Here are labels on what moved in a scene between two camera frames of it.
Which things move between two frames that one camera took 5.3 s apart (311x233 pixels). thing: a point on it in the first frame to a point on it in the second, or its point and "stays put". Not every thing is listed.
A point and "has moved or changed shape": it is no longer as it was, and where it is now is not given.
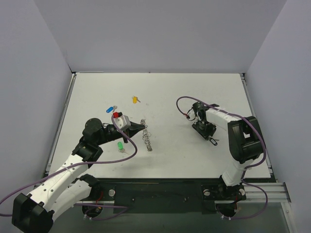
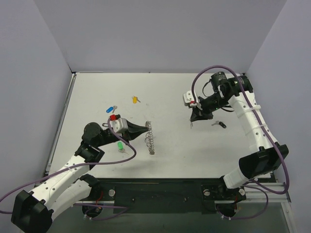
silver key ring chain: [146, 135] has moved or changed shape
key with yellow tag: [135, 100] stays put
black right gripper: [205, 129] to [201, 110]
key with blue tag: [110, 109] stays put
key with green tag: [120, 147] stays put
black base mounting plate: [163, 195] stays put
